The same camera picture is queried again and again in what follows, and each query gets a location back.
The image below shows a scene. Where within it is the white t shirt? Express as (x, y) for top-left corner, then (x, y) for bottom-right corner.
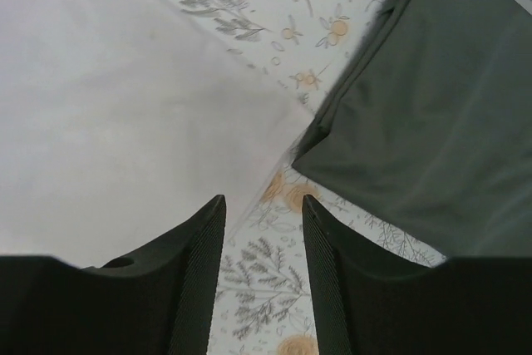
(1, 0), (312, 267)

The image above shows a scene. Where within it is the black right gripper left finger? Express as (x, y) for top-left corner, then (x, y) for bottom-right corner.
(1, 195), (226, 354)

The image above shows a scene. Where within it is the floral patterned table mat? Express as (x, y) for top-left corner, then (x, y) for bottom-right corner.
(163, 0), (442, 354)

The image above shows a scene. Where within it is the folded dark green t shirt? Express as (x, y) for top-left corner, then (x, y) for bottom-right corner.
(293, 0), (531, 257)

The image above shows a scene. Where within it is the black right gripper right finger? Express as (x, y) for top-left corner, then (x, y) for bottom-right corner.
(303, 196), (531, 354)

